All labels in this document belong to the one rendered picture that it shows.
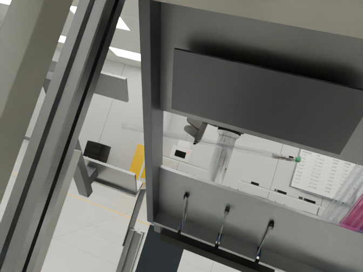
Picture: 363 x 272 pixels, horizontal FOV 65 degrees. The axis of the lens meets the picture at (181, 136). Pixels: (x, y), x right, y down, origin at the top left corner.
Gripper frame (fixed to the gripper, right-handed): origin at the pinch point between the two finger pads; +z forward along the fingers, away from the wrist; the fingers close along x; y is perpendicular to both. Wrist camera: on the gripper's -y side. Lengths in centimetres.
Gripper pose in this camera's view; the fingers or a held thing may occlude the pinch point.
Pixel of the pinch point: (199, 140)
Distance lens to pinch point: 78.7
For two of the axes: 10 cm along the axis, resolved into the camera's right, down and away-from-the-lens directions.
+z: -3.7, 7.5, -5.6
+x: 1.7, -5.4, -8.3
